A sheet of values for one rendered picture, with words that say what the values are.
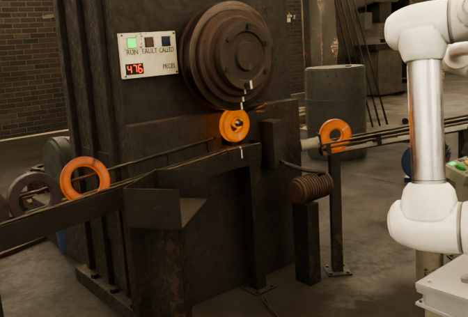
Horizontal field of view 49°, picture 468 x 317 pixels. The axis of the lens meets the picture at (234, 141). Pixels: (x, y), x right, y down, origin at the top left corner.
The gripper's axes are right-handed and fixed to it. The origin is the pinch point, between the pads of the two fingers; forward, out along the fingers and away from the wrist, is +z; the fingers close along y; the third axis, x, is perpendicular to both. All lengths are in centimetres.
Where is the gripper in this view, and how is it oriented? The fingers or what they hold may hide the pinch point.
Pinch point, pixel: (467, 147)
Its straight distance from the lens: 233.3
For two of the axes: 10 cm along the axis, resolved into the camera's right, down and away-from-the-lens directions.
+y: -7.8, 1.7, -6.0
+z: -1.5, 8.8, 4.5
